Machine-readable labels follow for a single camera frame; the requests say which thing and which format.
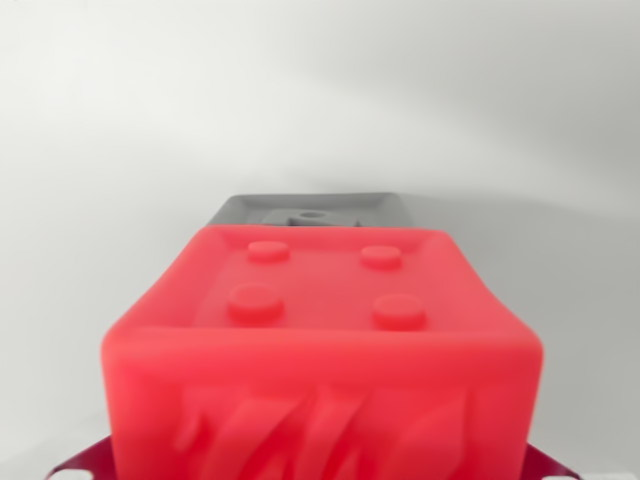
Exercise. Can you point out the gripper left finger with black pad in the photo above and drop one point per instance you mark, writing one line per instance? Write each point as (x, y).
(92, 460)

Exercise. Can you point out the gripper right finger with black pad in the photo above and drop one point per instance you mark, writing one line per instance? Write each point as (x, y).
(542, 465)

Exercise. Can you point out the red embossed cube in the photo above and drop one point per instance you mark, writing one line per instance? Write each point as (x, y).
(320, 360)

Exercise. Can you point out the grey embossed cube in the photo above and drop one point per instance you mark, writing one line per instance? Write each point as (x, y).
(280, 210)

